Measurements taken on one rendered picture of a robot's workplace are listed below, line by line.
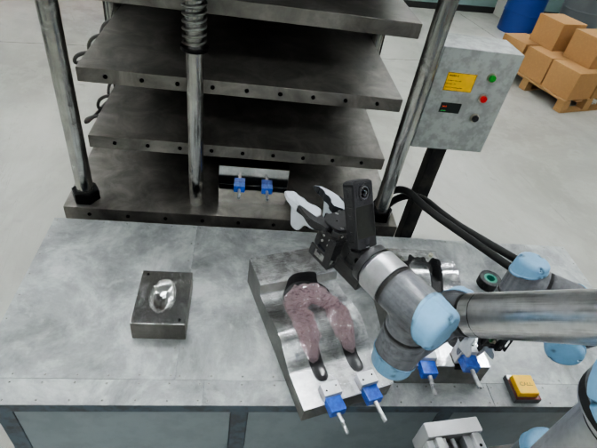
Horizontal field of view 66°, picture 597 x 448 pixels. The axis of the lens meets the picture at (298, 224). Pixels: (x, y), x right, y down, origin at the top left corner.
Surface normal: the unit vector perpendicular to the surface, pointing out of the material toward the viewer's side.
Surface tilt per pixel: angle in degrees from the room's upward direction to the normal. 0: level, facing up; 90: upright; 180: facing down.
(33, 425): 90
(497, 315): 73
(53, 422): 90
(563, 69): 90
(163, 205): 0
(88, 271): 0
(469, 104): 90
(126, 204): 0
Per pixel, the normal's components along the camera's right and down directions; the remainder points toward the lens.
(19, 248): 0.14, -0.75
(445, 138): 0.07, 0.66
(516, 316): -0.87, -0.12
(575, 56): -0.93, 0.13
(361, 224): 0.60, 0.09
